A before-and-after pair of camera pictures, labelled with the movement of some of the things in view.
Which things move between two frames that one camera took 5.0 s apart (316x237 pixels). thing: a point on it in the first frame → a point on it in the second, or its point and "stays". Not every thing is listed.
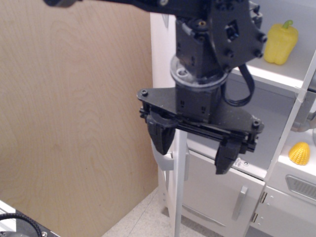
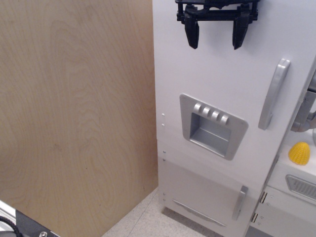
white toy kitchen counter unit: (288, 207) stays
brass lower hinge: (254, 217) stays
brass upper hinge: (263, 197) stays
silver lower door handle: (239, 204) stays
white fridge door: (173, 181) → (226, 106)
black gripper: (200, 108) → (217, 10)
